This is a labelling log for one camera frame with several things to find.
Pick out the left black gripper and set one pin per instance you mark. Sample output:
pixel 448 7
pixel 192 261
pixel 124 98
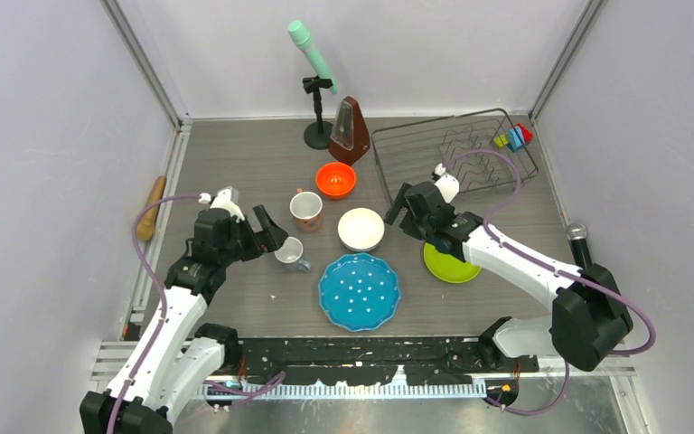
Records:
pixel 271 235

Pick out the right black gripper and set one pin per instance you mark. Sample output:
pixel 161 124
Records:
pixel 398 203

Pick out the white ceramic bowl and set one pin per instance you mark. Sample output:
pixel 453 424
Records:
pixel 361 229

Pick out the lime green plate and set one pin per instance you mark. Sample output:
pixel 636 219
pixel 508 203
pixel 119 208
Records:
pixel 448 268

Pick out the blue polka dot plate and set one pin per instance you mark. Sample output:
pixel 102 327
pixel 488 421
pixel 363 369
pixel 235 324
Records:
pixel 359 292

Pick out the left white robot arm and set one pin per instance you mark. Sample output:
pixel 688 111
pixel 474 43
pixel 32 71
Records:
pixel 166 369

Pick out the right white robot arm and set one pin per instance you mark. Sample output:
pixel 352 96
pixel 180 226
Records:
pixel 587 318

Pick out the pink patterned mug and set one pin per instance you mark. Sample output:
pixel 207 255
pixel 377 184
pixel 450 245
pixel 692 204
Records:
pixel 306 208

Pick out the orange bowl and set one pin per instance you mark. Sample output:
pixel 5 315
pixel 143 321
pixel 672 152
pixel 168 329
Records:
pixel 335 180

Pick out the brown wooden metronome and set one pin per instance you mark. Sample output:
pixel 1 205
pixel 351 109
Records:
pixel 350 138

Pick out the black microphone stand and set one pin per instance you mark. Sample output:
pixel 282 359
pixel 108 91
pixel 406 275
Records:
pixel 317 134

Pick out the colourful toy blocks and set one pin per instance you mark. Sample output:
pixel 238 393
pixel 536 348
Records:
pixel 515 139

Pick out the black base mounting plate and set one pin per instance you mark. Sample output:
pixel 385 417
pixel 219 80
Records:
pixel 365 361

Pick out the black handheld microphone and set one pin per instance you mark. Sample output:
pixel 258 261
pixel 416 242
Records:
pixel 576 236

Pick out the mint green microphone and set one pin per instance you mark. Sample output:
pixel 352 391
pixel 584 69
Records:
pixel 304 41

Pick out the small blue-handled cup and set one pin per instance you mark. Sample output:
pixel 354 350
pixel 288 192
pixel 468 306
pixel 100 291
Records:
pixel 292 255

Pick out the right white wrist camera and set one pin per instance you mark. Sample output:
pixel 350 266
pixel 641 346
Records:
pixel 448 185

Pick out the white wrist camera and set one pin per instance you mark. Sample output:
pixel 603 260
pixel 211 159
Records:
pixel 227 200
pixel 448 185

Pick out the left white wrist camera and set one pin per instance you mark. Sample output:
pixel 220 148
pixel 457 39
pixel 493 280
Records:
pixel 227 200

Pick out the black wire dish rack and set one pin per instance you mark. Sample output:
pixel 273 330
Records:
pixel 408 153

